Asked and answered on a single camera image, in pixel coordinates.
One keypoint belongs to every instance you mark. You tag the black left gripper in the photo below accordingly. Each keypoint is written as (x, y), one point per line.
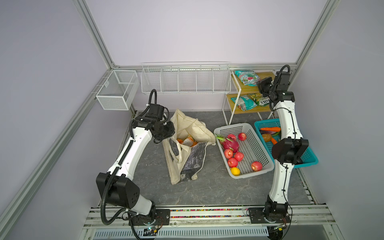
(171, 132)

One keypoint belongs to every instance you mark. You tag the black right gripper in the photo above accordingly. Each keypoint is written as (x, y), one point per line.
(263, 83)

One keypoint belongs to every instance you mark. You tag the teal snack bag top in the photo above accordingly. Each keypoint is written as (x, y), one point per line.
(248, 78)

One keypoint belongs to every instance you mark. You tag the teal snack bag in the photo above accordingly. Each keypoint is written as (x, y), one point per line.
(245, 103)
(248, 78)

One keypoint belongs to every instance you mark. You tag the cream canvas grocery bag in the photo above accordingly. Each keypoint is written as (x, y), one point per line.
(185, 162)

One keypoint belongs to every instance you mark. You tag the orange snack bag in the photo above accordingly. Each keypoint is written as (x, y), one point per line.
(189, 141)

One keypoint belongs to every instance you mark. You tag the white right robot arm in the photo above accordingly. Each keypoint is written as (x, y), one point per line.
(286, 152)

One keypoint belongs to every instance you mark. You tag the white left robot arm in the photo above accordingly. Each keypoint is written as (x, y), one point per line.
(119, 194)

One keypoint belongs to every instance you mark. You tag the green snack bag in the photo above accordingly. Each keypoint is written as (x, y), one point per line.
(259, 99)

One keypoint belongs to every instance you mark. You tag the teal snack bag lower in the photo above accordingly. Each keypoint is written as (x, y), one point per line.
(245, 103)

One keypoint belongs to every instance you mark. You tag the two-tier wooden shelf rack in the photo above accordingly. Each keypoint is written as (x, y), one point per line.
(229, 109)

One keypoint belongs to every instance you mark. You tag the orange carrot top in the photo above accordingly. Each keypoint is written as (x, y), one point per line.
(272, 129)

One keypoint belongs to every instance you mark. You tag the white mesh box basket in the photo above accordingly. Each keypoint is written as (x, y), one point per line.
(118, 90)

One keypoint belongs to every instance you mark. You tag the pink dragon fruit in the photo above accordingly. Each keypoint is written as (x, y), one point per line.
(229, 142)

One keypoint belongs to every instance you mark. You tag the red apple in basket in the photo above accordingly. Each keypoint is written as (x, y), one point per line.
(228, 153)

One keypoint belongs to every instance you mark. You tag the white plastic fruit basket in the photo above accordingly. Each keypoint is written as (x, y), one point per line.
(252, 148)

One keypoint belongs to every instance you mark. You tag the yellow lemon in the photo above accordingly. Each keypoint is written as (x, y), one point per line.
(235, 171)

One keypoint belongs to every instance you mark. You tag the white wire wall basket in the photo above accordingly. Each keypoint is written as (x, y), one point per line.
(186, 77)

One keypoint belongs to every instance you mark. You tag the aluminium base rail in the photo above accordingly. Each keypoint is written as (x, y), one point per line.
(206, 222)

